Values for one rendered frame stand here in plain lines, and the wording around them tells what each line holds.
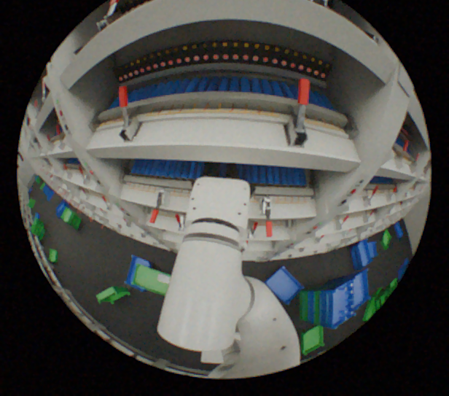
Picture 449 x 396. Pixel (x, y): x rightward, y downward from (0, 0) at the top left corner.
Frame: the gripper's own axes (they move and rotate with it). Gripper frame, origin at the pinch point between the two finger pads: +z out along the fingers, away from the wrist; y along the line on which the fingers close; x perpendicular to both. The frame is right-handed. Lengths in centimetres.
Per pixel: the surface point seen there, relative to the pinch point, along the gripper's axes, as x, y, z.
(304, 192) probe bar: 3.4, -20.9, -1.1
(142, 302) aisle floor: 108, 63, -51
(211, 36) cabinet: -32.1, 4.7, 7.6
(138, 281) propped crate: 95, 67, -31
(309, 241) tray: 47, -49, 4
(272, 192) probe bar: 3.6, -11.7, -1.5
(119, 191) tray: 7.1, 33.8, -5.2
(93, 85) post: -25.8, 34.3, -2.4
